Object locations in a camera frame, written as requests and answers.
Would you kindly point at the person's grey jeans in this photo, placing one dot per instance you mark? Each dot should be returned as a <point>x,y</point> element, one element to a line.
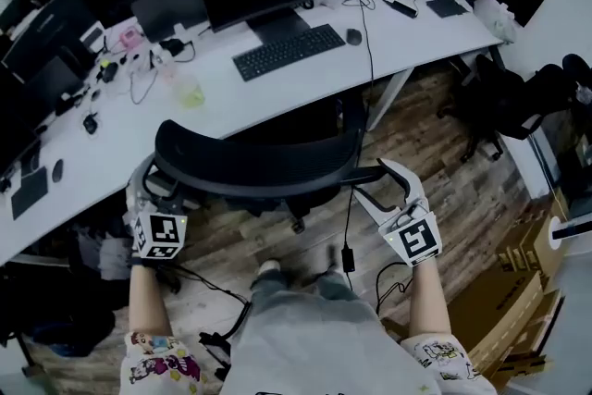
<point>300,287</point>

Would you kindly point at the black charger block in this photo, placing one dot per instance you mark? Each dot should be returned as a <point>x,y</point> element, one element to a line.
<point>109,72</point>

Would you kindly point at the yellow-green plastic container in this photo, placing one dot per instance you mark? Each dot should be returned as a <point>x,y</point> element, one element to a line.
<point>188,93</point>

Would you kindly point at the slim black power brick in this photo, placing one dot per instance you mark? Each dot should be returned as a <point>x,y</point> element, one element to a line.
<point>404,8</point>

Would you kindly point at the black wristband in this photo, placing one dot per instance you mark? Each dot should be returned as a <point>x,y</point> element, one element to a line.
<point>137,262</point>

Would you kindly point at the brown cardboard box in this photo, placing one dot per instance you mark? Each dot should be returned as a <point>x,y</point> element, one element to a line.
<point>532,245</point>
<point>541,328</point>

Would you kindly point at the person in white shirt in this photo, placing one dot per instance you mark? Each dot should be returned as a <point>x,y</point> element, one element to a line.
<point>314,347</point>

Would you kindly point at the white office desk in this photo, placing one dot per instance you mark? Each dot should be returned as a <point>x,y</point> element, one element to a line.
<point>300,83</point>

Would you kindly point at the person's white shoe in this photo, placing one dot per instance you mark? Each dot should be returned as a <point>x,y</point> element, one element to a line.
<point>268,267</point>

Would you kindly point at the black office chair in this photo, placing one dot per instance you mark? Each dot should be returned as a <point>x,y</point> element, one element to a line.
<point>509,106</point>

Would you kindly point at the black mesh chair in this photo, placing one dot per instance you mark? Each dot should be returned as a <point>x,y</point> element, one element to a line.
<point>254,162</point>

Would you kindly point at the small black monitor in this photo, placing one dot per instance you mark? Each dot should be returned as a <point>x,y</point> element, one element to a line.
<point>53,83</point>

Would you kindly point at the grey cloth bundle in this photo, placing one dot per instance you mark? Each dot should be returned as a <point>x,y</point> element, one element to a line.
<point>104,250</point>

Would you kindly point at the black power adapter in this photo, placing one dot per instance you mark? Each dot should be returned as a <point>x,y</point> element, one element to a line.
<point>348,259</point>

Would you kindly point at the dark grey mouse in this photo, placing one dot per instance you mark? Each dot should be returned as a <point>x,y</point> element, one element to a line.
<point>354,36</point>
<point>57,169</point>

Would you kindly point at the large flat cardboard box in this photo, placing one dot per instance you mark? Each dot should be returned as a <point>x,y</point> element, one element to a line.
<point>499,314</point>

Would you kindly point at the person's left forearm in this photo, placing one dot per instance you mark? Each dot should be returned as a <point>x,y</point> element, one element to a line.
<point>148,300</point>

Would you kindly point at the clear plastic bottle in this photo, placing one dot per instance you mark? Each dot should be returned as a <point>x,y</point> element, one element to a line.
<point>168,68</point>

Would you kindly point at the black flat pad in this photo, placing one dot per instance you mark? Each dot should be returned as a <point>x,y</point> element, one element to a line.
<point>446,7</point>

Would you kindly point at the person's right forearm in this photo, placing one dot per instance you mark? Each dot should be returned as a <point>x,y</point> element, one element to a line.
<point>427,300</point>

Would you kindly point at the small pink box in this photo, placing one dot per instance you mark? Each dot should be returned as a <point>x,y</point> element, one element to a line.
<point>130,38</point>

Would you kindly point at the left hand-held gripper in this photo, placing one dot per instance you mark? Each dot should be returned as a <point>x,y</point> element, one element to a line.
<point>159,236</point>

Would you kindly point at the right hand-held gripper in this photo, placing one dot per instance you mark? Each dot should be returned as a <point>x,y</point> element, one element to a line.
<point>418,240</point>

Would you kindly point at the black power strip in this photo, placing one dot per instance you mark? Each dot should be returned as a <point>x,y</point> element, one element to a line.
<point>215,354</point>

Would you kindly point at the white bar-shaped device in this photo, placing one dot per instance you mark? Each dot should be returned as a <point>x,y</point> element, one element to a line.
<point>559,236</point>

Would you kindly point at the black bag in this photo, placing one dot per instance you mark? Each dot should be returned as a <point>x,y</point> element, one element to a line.
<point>60,314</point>

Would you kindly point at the white plastic bag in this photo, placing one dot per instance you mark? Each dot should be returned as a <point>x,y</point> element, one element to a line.
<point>497,20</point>

